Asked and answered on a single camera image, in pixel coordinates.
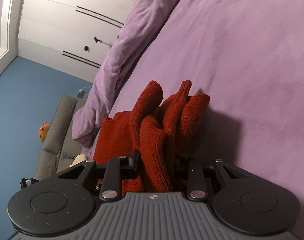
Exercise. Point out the white wardrobe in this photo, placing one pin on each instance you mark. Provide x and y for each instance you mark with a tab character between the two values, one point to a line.
72	36

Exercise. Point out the purple duvet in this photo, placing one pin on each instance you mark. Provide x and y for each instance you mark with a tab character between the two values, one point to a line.
144	21

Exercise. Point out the orange plush toy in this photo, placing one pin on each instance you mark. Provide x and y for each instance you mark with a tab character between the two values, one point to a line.
42	133

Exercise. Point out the white wall charger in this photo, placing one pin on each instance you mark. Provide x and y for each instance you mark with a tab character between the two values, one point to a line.
83	91

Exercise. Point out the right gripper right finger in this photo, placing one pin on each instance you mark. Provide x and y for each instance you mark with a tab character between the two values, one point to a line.
239	199

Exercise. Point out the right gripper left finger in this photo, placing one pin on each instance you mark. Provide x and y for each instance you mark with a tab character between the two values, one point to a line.
67	200

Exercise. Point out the purple bed sheet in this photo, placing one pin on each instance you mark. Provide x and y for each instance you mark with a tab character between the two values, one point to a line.
248	56

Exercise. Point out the pink plush toy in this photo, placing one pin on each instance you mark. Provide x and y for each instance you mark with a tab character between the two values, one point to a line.
80	158

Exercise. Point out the red knit cardigan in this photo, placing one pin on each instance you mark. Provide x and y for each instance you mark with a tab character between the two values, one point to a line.
159	129

